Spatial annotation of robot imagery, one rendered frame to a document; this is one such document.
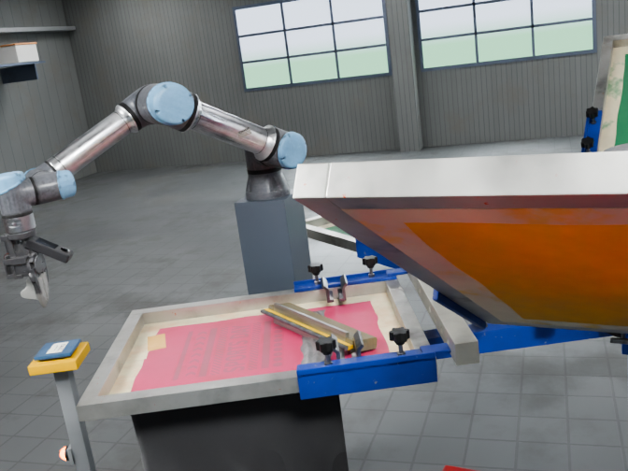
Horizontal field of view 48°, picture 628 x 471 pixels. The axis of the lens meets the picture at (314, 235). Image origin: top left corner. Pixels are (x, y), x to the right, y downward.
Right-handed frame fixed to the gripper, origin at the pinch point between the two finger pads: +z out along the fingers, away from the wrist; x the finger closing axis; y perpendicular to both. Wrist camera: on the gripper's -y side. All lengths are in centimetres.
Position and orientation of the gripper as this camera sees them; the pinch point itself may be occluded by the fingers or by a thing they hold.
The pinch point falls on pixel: (46, 302)
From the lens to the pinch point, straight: 204.1
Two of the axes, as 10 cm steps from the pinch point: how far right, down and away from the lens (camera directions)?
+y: -9.9, 1.3, 0.0
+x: 0.4, 2.5, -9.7
